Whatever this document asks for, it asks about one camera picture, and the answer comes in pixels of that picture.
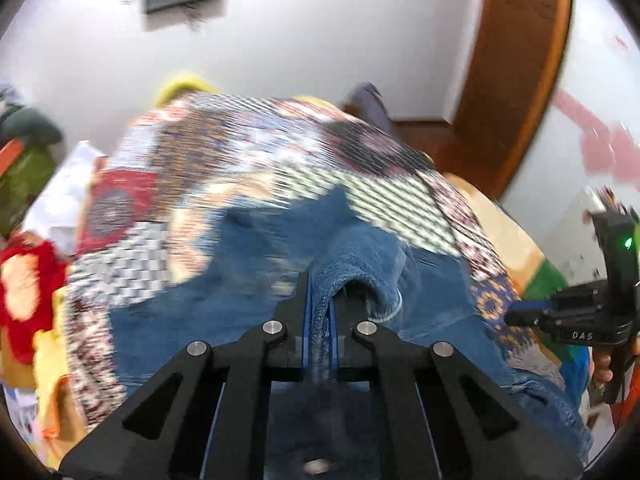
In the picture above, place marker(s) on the green patterned box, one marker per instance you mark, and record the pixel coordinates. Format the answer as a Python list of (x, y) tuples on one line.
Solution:
[(25, 185)]

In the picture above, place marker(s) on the white pillow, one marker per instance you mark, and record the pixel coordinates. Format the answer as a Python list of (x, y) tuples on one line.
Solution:
[(65, 190)]

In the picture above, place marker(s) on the patchwork patterned blanket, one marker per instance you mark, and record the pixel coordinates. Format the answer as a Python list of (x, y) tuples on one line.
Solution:
[(250, 150)]

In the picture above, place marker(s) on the pink wall sticker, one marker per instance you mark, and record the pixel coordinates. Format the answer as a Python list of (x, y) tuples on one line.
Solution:
[(600, 147)]

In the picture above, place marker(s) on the blue denim jeans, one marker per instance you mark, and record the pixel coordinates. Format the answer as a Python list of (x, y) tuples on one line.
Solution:
[(240, 270)]

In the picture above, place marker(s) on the yellow green bed sheet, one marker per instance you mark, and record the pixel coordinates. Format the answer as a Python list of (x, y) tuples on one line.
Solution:
[(505, 240)]

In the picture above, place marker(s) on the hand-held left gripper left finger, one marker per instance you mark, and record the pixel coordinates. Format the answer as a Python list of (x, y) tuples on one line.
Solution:
[(307, 325)]

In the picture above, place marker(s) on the orange box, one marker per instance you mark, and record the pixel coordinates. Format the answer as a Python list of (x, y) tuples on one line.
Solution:
[(10, 156)]

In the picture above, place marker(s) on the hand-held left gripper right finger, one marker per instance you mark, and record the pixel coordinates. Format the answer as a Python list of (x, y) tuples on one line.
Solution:
[(333, 327)]

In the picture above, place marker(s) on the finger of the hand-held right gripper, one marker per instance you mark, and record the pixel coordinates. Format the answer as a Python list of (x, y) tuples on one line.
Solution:
[(532, 306), (525, 319)]

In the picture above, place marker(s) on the grey green cushion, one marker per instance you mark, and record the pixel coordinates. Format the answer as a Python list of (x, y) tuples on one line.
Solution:
[(30, 125)]

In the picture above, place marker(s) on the person's right hand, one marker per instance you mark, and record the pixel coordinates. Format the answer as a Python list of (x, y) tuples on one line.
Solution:
[(601, 362)]

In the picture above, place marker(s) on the dark blue cloth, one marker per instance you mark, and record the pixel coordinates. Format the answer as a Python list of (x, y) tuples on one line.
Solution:
[(370, 105)]

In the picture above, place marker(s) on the red plush toy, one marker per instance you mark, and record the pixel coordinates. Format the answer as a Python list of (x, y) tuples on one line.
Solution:
[(47, 262)]

